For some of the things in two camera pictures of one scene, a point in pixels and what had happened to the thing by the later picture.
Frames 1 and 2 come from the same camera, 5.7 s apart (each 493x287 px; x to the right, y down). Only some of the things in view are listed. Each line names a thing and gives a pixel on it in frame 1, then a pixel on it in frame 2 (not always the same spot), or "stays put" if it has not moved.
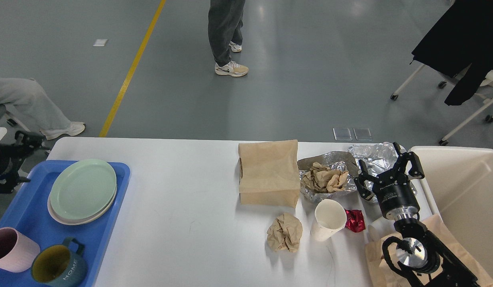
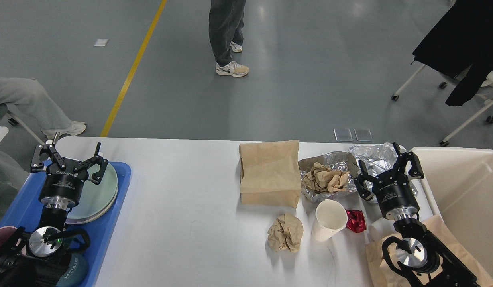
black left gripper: x=6 y=158 → x=63 y=189
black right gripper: x=397 y=198 stays put
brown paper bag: x=269 y=173 stays put
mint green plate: x=83 y=189 stays put
